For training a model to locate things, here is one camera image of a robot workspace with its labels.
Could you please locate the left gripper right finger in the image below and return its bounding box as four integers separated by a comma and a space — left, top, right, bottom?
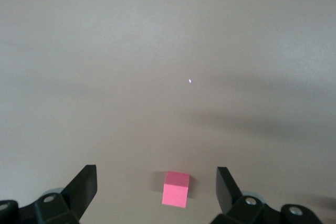
211, 166, 283, 224

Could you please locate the red foam cube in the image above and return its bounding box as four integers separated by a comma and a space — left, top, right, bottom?
162, 170, 190, 208

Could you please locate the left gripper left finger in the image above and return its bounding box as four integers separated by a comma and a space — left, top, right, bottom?
19, 165, 98, 224

